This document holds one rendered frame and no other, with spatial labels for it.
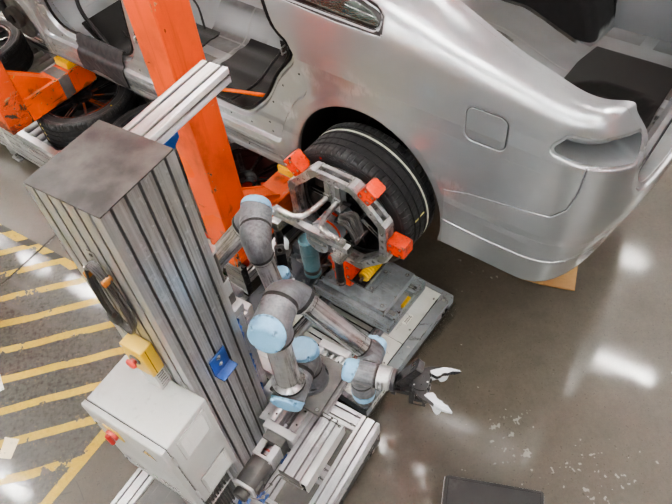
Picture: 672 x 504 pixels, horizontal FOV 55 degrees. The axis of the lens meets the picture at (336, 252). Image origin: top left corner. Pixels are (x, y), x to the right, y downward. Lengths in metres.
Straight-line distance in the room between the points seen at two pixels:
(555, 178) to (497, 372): 1.37
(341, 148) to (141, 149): 1.33
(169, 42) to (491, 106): 1.14
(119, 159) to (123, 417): 0.87
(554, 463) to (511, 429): 0.24
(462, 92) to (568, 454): 1.80
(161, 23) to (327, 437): 1.58
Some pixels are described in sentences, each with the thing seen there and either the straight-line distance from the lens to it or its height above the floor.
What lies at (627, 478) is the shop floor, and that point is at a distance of 3.35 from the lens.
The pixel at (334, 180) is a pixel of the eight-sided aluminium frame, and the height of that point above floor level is 1.12.
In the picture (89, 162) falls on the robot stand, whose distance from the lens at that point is 1.61.
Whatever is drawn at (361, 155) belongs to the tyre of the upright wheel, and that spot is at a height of 1.17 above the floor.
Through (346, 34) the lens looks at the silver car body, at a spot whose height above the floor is 1.65.
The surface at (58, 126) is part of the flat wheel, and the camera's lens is 4.55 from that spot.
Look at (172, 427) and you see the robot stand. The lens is 2.05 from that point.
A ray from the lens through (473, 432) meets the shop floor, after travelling 3.29.
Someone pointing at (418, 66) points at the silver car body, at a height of 1.62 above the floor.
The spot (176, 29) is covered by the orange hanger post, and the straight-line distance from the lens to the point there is 2.45.
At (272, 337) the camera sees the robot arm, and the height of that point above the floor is 1.43.
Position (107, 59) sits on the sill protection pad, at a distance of 4.16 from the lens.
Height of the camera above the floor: 3.00
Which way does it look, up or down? 50 degrees down
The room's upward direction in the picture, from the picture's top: 8 degrees counter-clockwise
